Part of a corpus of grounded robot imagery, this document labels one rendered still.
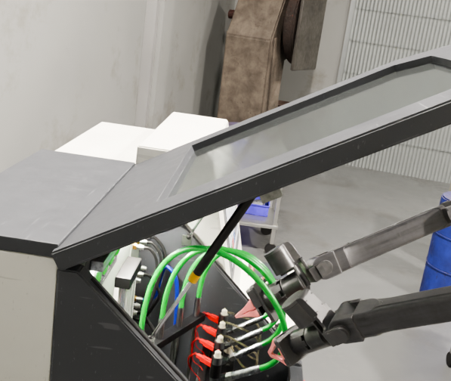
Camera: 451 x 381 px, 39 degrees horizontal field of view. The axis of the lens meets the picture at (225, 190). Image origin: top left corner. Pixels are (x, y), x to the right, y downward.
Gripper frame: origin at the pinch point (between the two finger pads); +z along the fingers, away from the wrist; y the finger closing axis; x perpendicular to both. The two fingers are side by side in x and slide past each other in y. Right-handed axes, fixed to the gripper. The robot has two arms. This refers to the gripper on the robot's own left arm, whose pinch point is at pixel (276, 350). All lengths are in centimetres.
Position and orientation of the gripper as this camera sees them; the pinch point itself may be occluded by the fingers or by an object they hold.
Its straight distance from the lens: 151.4
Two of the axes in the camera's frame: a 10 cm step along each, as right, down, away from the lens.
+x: 4.8, 8.7, -1.3
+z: -5.0, 3.9, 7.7
